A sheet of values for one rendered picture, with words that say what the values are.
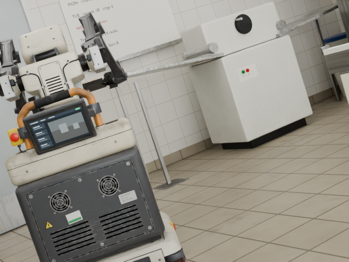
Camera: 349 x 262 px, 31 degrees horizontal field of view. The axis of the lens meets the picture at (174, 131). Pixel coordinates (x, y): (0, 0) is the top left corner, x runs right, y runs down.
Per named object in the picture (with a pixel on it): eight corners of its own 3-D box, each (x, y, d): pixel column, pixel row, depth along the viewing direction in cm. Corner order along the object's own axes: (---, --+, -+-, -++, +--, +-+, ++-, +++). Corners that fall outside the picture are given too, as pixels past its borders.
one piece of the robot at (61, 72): (126, 170, 283) (84, 43, 286) (47, 197, 281) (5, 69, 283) (128, 169, 309) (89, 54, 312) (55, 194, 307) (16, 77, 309)
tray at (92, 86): (103, 80, 365) (102, 77, 365) (37, 101, 362) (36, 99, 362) (106, 86, 425) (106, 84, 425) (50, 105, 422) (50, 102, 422)
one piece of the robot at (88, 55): (89, 71, 290) (95, 69, 290) (82, 49, 290) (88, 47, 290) (91, 75, 302) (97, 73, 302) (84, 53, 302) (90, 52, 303)
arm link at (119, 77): (82, 33, 341) (100, 24, 341) (81, 28, 345) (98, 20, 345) (115, 88, 370) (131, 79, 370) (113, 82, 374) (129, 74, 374)
